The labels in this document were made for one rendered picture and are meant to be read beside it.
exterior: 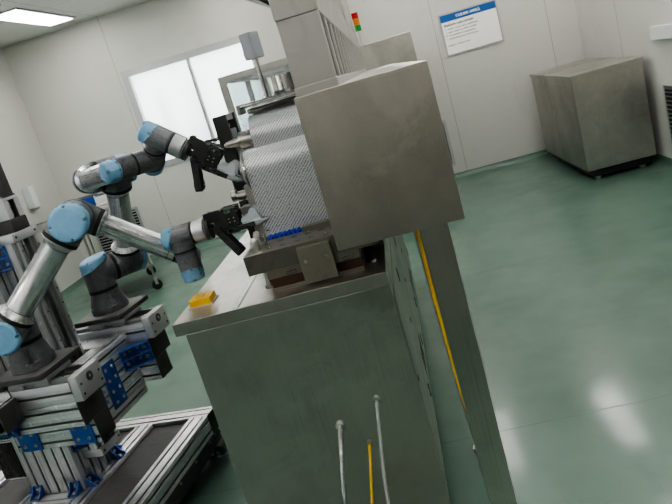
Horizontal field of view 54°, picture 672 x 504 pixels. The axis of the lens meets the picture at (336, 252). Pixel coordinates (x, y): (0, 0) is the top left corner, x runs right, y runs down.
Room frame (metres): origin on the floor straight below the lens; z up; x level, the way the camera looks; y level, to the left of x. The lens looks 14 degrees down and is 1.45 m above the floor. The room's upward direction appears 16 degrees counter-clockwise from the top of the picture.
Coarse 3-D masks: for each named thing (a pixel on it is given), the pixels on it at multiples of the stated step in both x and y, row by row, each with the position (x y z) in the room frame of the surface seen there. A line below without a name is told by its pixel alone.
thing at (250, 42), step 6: (240, 36) 2.70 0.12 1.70; (246, 36) 2.69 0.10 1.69; (252, 36) 2.70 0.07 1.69; (258, 36) 2.74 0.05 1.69; (240, 42) 2.71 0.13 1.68; (246, 42) 2.70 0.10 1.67; (252, 42) 2.69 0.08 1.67; (258, 42) 2.73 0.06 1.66; (246, 48) 2.70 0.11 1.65; (252, 48) 2.69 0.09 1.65; (258, 48) 2.72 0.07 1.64; (246, 54) 2.70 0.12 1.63; (252, 54) 2.69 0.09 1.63; (258, 54) 2.71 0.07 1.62; (246, 60) 2.71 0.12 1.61
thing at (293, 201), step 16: (288, 176) 2.11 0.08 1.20; (304, 176) 2.10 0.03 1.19; (256, 192) 2.12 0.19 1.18; (272, 192) 2.12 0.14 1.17; (288, 192) 2.11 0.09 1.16; (304, 192) 2.10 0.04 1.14; (320, 192) 2.10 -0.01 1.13; (272, 208) 2.12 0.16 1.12; (288, 208) 2.11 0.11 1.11; (304, 208) 2.10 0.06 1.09; (320, 208) 2.10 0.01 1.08; (272, 224) 2.12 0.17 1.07; (288, 224) 2.11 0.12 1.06; (304, 224) 2.11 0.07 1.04
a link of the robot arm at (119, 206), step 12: (132, 180) 2.61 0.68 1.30; (108, 192) 2.57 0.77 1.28; (120, 192) 2.57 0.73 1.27; (108, 204) 2.63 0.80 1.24; (120, 204) 2.61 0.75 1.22; (120, 216) 2.63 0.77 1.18; (120, 252) 2.68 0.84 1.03; (132, 252) 2.69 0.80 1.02; (144, 252) 2.75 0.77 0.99; (120, 264) 2.68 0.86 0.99; (132, 264) 2.71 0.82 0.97; (144, 264) 2.75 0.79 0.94
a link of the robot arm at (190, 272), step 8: (192, 248) 2.14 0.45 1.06; (176, 256) 2.14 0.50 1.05; (184, 256) 2.13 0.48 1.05; (192, 256) 2.13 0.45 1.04; (200, 256) 2.23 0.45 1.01; (184, 264) 2.13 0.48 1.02; (192, 264) 2.13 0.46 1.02; (200, 264) 2.15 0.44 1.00; (184, 272) 2.13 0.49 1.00; (192, 272) 2.13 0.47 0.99; (200, 272) 2.14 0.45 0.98; (184, 280) 2.14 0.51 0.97; (192, 280) 2.13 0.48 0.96
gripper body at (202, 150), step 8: (192, 136) 2.19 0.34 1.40; (192, 144) 2.19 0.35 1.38; (200, 144) 2.18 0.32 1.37; (208, 144) 2.19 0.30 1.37; (216, 144) 2.23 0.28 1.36; (184, 152) 2.17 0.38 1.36; (192, 152) 2.20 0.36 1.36; (200, 152) 2.19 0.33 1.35; (208, 152) 2.17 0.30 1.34; (216, 152) 2.16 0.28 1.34; (184, 160) 2.20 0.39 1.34; (200, 160) 2.17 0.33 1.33; (208, 160) 2.18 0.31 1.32; (216, 160) 2.17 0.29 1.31
